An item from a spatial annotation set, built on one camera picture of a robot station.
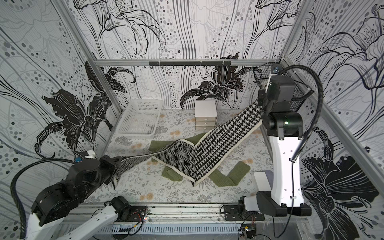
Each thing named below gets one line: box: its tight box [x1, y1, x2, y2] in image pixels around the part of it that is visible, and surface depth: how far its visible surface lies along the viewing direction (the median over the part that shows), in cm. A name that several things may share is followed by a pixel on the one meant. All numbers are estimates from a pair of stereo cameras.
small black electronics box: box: [240, 223, 257, 239], surface depth 72 cm
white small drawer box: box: [194, 100, 217, 131], surface depth 104 cm
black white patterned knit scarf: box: [113, 100, 264, 189], surface depth 83 cm
